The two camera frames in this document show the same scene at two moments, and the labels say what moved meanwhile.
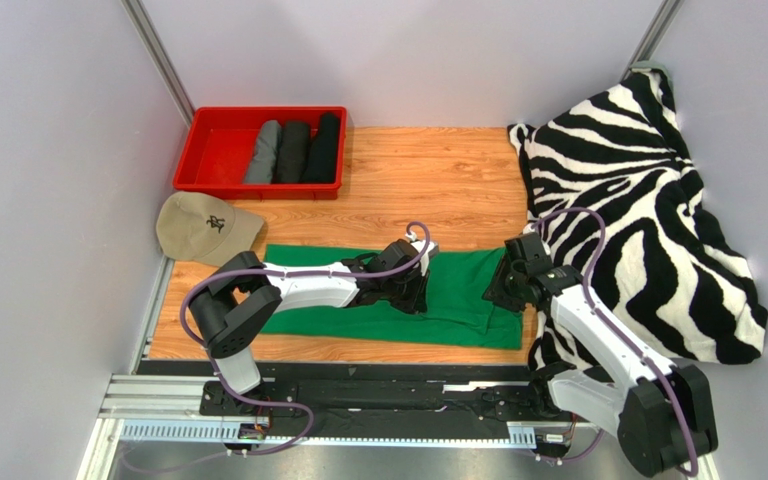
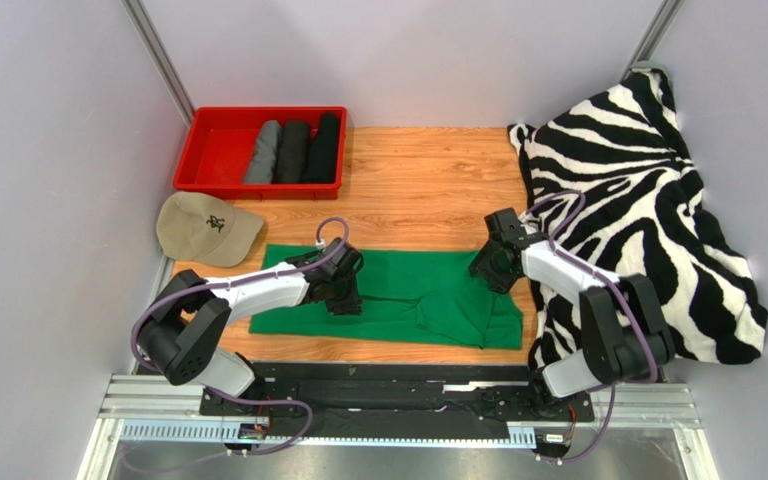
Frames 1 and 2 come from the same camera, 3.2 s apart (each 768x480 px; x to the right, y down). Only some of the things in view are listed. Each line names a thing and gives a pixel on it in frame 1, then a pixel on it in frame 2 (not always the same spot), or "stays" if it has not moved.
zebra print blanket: (613, 186) stays
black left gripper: (417, 304) to (351, 304)
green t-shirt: (456, 313) stays
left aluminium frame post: (151, 45) stays
